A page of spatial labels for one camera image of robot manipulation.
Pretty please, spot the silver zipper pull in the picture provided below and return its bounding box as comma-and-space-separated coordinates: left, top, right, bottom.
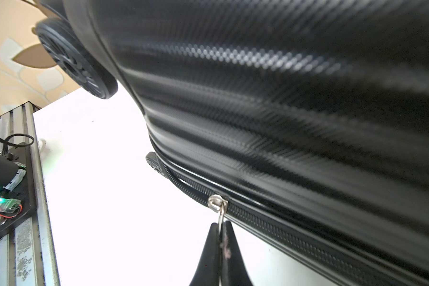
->
207, 194, 228, 232

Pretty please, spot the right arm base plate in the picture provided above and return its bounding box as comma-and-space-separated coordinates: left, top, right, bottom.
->
0, 147, 37, 239

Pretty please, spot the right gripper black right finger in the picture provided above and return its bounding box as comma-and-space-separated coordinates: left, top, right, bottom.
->
221, 220, 253, 286

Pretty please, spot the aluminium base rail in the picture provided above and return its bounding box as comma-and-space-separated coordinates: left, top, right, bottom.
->
0, 102, 60, 286

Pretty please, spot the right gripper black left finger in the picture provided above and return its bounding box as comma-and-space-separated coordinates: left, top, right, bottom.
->
189, 223, 220, 286

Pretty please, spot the black hard-shell suitcase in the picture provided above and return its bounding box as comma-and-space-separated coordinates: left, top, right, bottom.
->
35, 1, 429, 286

